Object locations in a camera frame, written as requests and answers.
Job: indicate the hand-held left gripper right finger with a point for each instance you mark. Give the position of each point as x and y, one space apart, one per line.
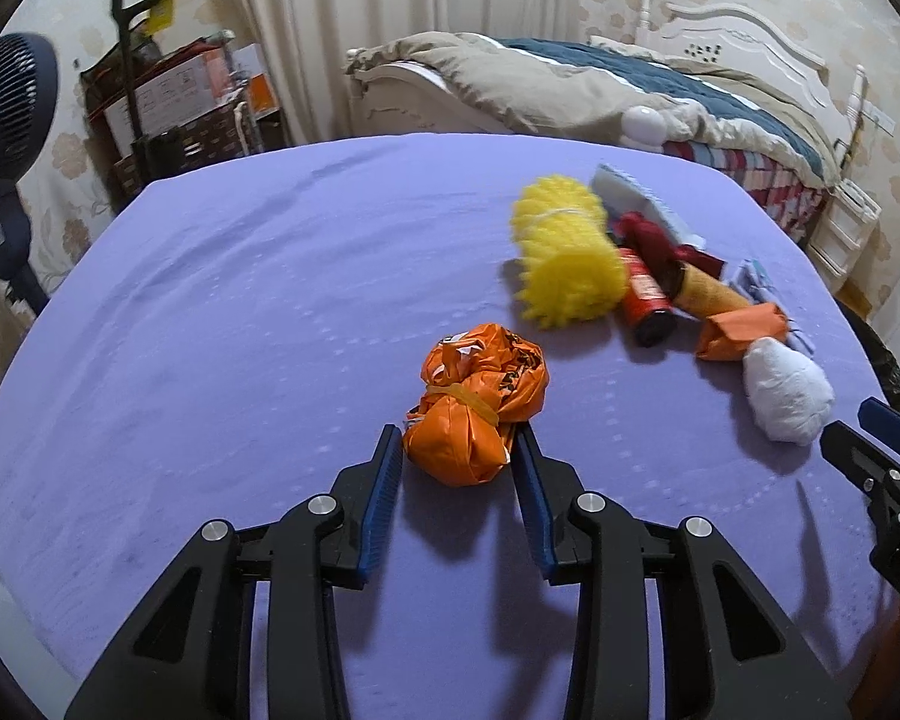
532 499

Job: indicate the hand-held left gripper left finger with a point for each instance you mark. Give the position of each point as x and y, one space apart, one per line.
379 499

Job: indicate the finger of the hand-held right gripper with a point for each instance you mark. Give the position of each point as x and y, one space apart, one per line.
866 465
896 431

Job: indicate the bin with black bag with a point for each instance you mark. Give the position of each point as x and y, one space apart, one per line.
896 367

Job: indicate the orange plastic bag bundle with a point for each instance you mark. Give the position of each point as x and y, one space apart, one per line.
472 405

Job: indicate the red tube with black cap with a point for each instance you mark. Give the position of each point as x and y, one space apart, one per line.
645 296

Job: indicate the yellow foam net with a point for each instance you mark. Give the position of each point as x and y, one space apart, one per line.
566 255

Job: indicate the teal and white sachet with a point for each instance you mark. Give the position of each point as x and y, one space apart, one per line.
645 199

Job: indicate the white crumpled bag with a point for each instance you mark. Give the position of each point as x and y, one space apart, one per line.
787 390

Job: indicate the orange folded cloth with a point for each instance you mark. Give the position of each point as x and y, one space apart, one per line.
742 330

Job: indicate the light purple crumpled tissue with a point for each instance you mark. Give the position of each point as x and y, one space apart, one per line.
757 281

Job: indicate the white drawer unit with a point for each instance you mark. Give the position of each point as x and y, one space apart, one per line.
844 229

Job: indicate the tan waffle cone wrapper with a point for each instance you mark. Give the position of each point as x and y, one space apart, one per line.
709 292

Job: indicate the purple tablecloth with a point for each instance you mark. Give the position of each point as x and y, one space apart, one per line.
232 300

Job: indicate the plaid bedsheet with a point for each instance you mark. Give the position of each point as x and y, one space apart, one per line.
757 180

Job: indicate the dark red wrapper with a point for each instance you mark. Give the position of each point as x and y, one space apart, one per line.
656 236

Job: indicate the bed with quilt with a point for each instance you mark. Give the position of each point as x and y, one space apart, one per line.
757 37

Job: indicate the beige and blue quilt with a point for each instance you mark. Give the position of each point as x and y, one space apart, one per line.
495 82

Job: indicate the white and orange box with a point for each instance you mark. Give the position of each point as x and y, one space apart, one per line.
253 75

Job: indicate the dark box with orange panel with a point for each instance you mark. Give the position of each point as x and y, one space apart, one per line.
172 82

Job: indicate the black hand trolley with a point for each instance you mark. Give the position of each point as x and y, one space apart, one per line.
132 90

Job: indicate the cream curtain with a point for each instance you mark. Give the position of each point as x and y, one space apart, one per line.
345 0

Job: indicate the yellow tag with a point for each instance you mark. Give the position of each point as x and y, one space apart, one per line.
163 11

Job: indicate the black fan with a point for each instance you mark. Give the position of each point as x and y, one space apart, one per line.
7 105

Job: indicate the wall outlet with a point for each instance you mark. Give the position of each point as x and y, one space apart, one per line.
879 117

